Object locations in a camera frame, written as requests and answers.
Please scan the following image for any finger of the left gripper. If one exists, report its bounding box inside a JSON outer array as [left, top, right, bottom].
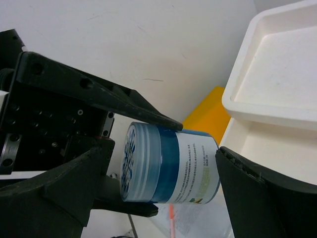
[[93, 175, 159, 218]]

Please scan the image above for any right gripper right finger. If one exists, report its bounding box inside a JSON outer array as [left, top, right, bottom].
[[215, 146, 317, 238]]

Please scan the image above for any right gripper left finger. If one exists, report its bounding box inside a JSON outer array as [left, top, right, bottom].
[[0, 146, 113, 238]]

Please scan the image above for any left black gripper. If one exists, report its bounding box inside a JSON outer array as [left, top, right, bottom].
[[0, 29, 183, 175]]

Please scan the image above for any blue cleaning gel jar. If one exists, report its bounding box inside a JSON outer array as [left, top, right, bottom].
[[120, 122, 220, 204]]

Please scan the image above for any white drawer cabinet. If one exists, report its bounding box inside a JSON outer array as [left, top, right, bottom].
[[222, 0, 317, 130]]

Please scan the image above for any white top drawer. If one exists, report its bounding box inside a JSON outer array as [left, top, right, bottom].
[[220, 118, 317, 184]]

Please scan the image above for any orange pen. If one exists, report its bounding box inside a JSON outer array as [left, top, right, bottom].
[[169, 204, 175, 238]]

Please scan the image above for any yellow plastic folder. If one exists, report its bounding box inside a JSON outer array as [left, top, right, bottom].
[[183, 87, 230, 144]]

